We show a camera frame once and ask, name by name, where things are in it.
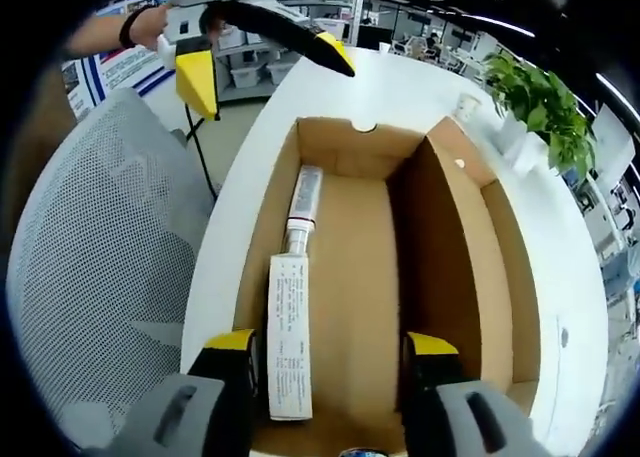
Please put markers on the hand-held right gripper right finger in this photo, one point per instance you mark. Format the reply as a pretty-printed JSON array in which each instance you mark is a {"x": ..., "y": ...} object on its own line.
[{"x": 435, "y": 377}]

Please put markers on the cardboard shoe box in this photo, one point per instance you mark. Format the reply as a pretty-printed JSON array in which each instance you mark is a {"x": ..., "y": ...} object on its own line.
[{"x": 350, "y": 257}]

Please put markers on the blue white wall poster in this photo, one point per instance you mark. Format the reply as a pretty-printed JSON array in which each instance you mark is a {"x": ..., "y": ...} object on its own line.
[{"x": 120, "y": 72}]

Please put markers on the white tube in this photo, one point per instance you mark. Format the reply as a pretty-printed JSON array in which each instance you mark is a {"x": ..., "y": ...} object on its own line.
[{"x": 305, "y": 197}]

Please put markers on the grey mesh chair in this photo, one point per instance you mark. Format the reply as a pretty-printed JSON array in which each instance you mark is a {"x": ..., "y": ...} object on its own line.
[{"x": 100, "y": 257}]

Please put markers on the green potted plant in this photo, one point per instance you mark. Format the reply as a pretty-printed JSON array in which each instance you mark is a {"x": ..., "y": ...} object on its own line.
[{"x": 545, "y": 102}]

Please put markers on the person's brown garment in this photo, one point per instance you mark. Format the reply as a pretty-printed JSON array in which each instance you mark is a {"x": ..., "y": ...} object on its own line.
[{"x": 35, "y": 152}]

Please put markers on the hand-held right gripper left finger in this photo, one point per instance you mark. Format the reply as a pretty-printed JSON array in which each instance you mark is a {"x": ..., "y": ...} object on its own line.
[{"x": 220, "y": 387}]

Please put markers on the person's left hand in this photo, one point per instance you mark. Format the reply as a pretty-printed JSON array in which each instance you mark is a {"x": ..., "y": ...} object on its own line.
[{"x": 150, "y": 24}]

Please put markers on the black wristband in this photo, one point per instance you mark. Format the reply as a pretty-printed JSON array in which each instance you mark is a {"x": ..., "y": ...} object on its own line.
[{"x": 127, "y": 29}]

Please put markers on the white carton box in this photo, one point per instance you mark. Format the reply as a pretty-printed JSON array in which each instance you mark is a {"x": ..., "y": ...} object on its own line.
[{"x": 290, "y": 337}]

